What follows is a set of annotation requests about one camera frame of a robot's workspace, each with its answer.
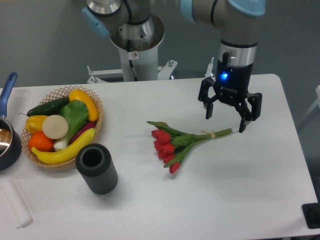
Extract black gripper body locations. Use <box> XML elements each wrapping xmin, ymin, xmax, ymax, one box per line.
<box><xmin>213</xmin><ymin>51</ymin><xmax>253</xmax><ymax>106</ymax></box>

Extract yellow bell pepper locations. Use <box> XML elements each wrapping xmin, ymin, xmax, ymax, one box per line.
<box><xmin>25</xmin><ymin>115</ymin><xmax>48</xmax><ymax>135</ymax></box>

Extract short yellow squash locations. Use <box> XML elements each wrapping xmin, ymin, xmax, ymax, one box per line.
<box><xmin>69</xmin><ymin>89</ymin><xmax>99</xmax><ymax>122</ymax></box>

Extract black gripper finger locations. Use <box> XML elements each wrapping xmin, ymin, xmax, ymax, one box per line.
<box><xmin>235</xmin><ymin>92</ymin><xmax>263</xmax><ymax>133</ymax></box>
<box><xmin>198</xmin><ymin>77</ymin><xmax>218</xmax><ymax>119</ymax></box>

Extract long yellow squash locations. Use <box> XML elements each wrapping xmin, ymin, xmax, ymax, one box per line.
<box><xmin>31</xmin><ymin>128</ymin><xmax>96</xmax><ymax>165</ymax></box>

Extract green cucumber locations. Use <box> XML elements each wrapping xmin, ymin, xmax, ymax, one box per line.
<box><xmin>19</xmin><ymin>97</ymin><xmax>70</xmax><ymax>117</ymax></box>

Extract black device at table edge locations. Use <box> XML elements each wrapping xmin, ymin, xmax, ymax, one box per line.
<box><xmin>301</xmin><ymin>202</ymin><xmax>320</xmax><ymax>229</ymax></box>

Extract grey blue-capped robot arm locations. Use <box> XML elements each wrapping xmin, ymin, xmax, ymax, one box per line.
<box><xmin>81</xmin><ymin>0</ymin><xmax>266</xmax><ymax>132</ymax></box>

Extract round beige disc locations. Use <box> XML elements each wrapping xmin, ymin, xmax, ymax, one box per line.
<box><xmin>42</xmin><ymin>115</ymin><xmax>69</xmax><ymax>140</ymax></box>

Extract green bok choy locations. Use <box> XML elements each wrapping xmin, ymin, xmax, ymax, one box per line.
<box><xmin>53</xmin><ymin>100</ymin><xmax>89</xmax><ymax>151</ymax></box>

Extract red tulip bouquet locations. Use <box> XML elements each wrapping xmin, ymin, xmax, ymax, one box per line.
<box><xmin>147</xmin><ymin>121</ymin><xmax>233</xmax><ymax>174</ymax></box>

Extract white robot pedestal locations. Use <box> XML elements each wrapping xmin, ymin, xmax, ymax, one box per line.
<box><xmin>110</xmin><ymin>13</ymin><xmax>165</xmax><ymax>82</ymax></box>

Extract orange fruit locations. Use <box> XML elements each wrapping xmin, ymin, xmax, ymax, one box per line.
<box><xmin>28</xmin><ymin>132</ymin><xmax>54</xmax><ymax>152</ymax></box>

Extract woven wicker basket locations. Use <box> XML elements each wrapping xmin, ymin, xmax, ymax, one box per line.
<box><xmin>21</xmin><ymin>86</ymin><xmax>104</xmax><ymax>168</ymax></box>

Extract white metal base frame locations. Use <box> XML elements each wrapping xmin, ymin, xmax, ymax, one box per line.
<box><xmin>87</xmin><ymin>57</ymin><xmax>215</xmax><ymax>84</ymax></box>

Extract white folded cloth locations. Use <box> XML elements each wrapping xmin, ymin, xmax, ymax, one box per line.
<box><xmin>2</xmin><ymin>179</ymin><xmax>33</xmax><ymax>229</ymax></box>

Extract purple eggplant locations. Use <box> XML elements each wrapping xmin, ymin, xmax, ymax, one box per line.
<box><xmin>69</xmin><ymin>121</ymin><xmax>96</xmax><ymax>144</ymax></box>

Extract white furniture at right edge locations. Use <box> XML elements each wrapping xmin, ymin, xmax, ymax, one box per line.
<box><xmin>298</xmin><ymin>85</ymin><xmax>320</xmax><ymax>128</ymax></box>

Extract blue-handled dark saucepan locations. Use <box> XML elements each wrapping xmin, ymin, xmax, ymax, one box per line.
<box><xmin>0</xmin><ymin>72</ymin><xmax>22</xmax><ymax>171</ymax></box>

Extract dark grey ribbed vase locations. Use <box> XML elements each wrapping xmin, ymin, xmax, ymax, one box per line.
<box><xmin>75</xmin><ymin>143</ymin><xmax>118</xmax><ymax>195</ymax></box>

